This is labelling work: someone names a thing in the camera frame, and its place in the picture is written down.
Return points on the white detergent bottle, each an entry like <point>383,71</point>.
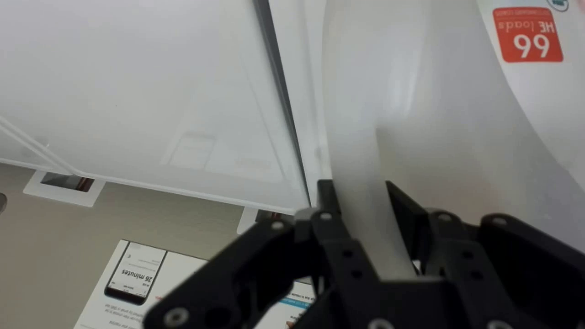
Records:
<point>440,92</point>

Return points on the white washing machine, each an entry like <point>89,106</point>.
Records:
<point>153,79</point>

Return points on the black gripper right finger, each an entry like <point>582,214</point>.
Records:
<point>524,274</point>

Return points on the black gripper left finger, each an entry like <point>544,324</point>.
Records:
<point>341,256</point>

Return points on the instruction poster with phone picture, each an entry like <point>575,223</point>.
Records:
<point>184,274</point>

